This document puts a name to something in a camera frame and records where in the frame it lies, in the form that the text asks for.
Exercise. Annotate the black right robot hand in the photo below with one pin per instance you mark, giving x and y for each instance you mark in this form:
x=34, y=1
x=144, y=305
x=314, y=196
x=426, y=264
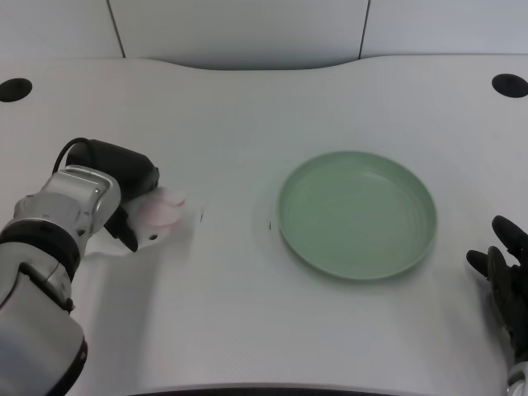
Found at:
x=507, y=276

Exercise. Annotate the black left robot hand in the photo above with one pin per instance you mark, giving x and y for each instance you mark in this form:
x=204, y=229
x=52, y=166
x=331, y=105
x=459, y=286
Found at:
x=119, y=173

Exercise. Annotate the white plush rabbit doll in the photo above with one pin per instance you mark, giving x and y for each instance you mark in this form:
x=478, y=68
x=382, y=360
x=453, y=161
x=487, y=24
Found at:
x=161, y=214

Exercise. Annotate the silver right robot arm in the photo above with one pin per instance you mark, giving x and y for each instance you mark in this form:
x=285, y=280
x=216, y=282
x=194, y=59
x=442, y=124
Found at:
x=517, y=379

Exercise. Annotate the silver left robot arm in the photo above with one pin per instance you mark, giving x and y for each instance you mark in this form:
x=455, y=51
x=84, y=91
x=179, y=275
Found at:
x=49, y=255

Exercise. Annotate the green round plate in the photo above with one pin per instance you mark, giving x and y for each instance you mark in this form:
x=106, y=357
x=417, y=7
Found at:
x=357, y=215

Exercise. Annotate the black round table grommet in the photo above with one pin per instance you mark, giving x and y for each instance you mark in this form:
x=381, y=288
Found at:
x=15, y=89
x=510, y=85

